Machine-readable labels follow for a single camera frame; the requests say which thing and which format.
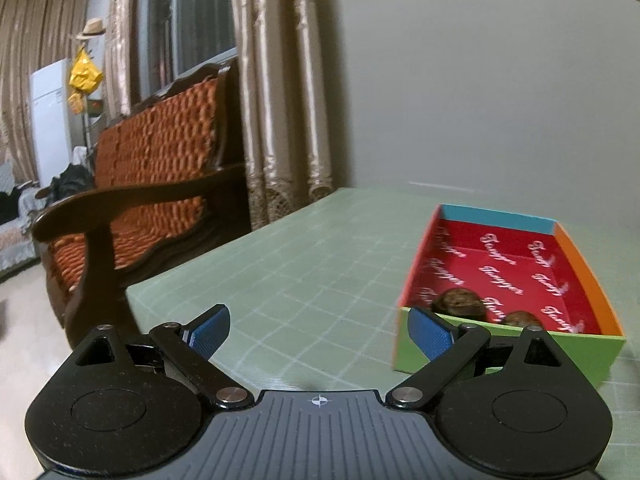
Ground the long tan curtain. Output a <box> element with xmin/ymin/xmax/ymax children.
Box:
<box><xmin>0</xmin><ymin>0</ymin><xmax>93</xmax><ymax>176</ymax></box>

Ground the window with dark frame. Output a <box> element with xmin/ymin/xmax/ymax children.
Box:
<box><xmin>135</xmin><ymin>0</ymin><xmax>238</xmax><ymax>103</ymax></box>

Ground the straw hat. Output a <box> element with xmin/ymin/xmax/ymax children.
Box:
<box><xmin>76</xmin><ymin>18</ymin><xmax>107</xmax><ymax>41</ymax></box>

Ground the wooden sofa with orange cushion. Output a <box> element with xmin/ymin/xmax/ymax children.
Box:
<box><xmin>31</xmin><ymin>57</ymin><xmax>253</xmax><ymax>351</ymax></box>

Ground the white refrigerator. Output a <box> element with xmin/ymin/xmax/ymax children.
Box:
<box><xmin>28</xmin><ymin>58</ymin><xmax>75</xmax><ymax>188</ymax></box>

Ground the green checked tablecloth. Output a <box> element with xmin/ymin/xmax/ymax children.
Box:
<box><xmin>125</xmin><ymin>187</ymin><xmax>640</xmax><ymax>480</ymax></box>

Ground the colourful cardboard box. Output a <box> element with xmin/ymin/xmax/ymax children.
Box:
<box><xmin>392</xmin><ymin>204</ymin><xmax>627</xmax><ymax>388</ymax></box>

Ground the grey covered sofa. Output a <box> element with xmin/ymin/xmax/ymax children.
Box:
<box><xmin>0</xmin><ymin>160</ymin><xmax>56</xmax><ymax>273</ymax></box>

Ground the narrow beige curtain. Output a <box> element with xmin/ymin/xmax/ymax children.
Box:
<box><xmin>106</xmin><ymin>0</ymin><xmax>146</xmax><ymax>118</ymax></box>

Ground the dark brown round fruit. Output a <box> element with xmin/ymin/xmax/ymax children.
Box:
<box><xmin>501</xmin><ymin>311</ymin><xmax>543</xmax><ymax>330</ymax></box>
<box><xmin>431</xmin><ymin>288</ymin><xmax>487</xmax><ymax>320</ymax></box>

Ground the shiny beige curtain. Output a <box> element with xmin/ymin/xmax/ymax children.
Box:
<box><xmin>231</xmin><ymin>0</ymin><xmax>335</xmax><ymax>232</ymax></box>

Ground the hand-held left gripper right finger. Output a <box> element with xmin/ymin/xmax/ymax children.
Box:
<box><xmin>385</xmin><ymin>306</ymin><xmax>575</xmax><ymax>412</ymax></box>

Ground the coat rack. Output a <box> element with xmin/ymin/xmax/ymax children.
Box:
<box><xmin>75</xmin><ymin>30</ymin><xmax>108</xmax><ymax>166</ymax></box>

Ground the black bag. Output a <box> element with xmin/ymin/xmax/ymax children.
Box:
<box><xmin>37</xmin><ymin>162</ymin><xmax>96</xmax><ymax>201</ymax></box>

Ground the large yellow bag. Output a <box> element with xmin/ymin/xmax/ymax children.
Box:
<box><xmin>68</xmin><ymin>49</ymin><xmax>105</xmax><ymax>95</ymax></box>

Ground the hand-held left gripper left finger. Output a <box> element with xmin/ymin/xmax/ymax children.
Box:
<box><xmin>64</xmin><ymin>304</ymin><xmax>254</xmax><ymax>412</ymax></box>

